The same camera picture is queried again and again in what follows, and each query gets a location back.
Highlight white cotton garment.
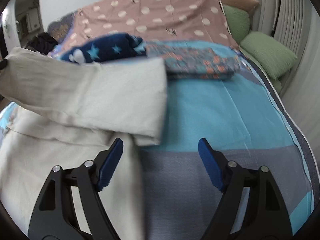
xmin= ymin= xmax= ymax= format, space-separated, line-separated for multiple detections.
xmin=1 ymin=47 xmax=167 ymax=239

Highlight black clothes pile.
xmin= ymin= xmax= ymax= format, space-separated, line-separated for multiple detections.
xmin=25 ymin=32 xmax=58 ymax=55

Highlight purple patterned blanket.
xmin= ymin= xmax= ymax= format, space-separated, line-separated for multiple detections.
xmin=47 ymin=12 xmax=75 ymax=44

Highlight blue grey bed cover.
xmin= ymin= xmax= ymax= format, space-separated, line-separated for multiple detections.
xmin=0 ymin=39 xmax=316 ymax=240

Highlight navy star fleece garment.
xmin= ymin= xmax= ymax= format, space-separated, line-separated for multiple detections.
xmin=60 ymin=33 xmax=146 ymax=64

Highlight pink polka dot sheet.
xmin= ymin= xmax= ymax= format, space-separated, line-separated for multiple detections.
xmin=52 ymin=0 xmax=238 ymax=56

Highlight near green pillow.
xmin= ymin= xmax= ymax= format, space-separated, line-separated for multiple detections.
xmin=240 ymin=31 xmax=298 ymax=80

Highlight green pillow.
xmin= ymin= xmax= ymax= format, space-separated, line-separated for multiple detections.
xmin=240 ymin=31 xmax=298 ymax=80
xmin=223 ymin=4 xmax=250 ymax=44

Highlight patterned blue folded garment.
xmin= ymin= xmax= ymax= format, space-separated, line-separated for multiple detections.
xmin=145 ymin=43 xmax=242 ymax=80

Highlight far green pillow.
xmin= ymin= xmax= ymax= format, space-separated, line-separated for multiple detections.
xmin=223 ymin=4 xmax=250 ymax=44

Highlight tan pillow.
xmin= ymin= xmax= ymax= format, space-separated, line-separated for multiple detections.
xmin=221 ymin=0 xmax=260 ymax=12

